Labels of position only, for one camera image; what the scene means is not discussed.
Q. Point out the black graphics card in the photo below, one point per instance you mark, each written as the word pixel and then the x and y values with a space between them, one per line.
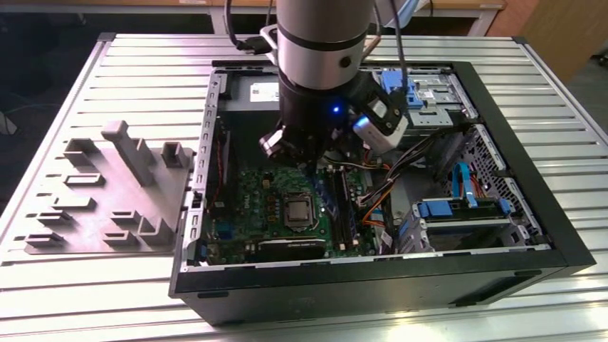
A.
pixel 289 249

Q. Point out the silver CPU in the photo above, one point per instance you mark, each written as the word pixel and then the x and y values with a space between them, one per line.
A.
pixel 299 211

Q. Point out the grey power supply unit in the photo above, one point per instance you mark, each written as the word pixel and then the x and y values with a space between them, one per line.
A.
pixel 247 142

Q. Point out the grey parts rack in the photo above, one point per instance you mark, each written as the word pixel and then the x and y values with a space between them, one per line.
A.
pixel 119 171

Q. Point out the grey metal drive cage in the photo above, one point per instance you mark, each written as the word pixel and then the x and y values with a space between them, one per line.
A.
pixel 441 117

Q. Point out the silver black wrist attachment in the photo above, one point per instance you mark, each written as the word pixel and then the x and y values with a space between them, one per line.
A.
pixel 271 144

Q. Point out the brown wooden cabinet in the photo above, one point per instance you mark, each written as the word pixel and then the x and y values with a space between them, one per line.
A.
pixel 560 28

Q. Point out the blue motherboard connector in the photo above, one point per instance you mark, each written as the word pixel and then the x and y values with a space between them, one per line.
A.
pixel 225 231

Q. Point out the black CPU socket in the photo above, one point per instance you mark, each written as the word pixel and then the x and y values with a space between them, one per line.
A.
pixel 300 229

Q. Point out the black open PC case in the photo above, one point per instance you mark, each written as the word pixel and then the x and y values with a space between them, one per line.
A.
pixel 332 295

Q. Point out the hard disk in blue carrier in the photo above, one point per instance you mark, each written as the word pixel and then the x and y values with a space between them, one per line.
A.
pixel 439 208

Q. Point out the metal disk bay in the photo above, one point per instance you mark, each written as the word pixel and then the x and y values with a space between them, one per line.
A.
pixel 411 237

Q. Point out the green motherboard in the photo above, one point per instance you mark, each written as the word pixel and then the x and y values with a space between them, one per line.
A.
pixel 256 185

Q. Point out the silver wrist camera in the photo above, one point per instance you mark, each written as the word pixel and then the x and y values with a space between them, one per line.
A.
pixel 380 137

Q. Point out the white framed wooden desk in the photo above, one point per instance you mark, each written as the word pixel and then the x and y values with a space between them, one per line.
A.
pixel 484 21

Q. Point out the black camera bracket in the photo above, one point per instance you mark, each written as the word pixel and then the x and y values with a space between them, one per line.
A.
pixel 396 112

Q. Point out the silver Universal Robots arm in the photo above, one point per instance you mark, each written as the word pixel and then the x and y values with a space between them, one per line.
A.
pixel 323 42

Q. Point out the blue plastic drive bracket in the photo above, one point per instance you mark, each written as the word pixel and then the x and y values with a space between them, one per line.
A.
pixel 391 80

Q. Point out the black RAM slot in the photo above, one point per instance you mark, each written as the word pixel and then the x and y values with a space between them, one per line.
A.
pixel 339 237
pixel 348 213

